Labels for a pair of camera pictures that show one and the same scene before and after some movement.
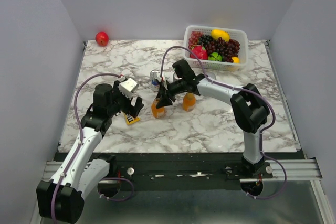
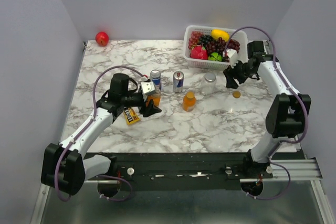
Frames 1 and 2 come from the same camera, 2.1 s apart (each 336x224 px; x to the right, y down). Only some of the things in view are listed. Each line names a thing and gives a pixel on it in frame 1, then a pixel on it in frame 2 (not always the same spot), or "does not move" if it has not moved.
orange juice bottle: (189, 102) does not move
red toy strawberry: (200, 52) does not move
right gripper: (163, 96) → (229, 73)
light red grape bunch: (194, 38) does not move
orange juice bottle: (157, 112) → (155, 96)
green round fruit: (214, 56) does not move
